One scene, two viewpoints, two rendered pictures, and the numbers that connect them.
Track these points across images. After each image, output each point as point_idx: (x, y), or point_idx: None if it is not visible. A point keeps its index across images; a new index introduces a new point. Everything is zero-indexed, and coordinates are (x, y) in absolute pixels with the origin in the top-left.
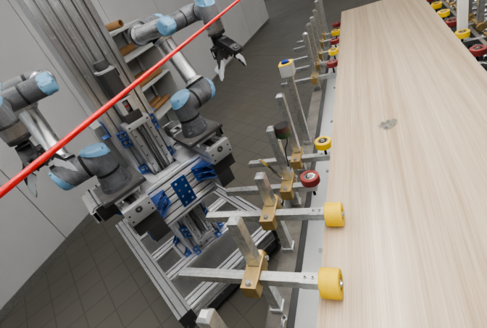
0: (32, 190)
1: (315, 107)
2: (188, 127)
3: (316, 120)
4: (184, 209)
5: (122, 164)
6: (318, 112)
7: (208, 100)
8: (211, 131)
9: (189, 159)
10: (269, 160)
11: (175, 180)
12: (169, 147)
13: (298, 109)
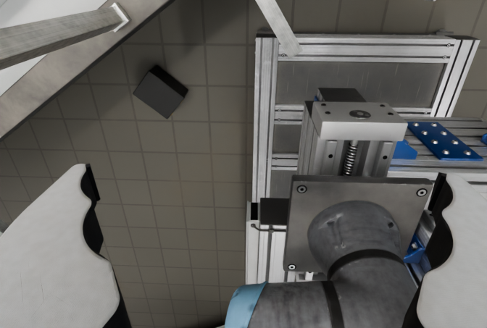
0: None
1: (6, 108)
2: (398, 245)
3: (42, 65)
4: (437, 122)
5: None
6: (15, 85)
7: (280, 283)
8: (340, 181)
9: (413, 175)
10: None
11: (469, 159)
12: (407, 258)
13: (60, 24)
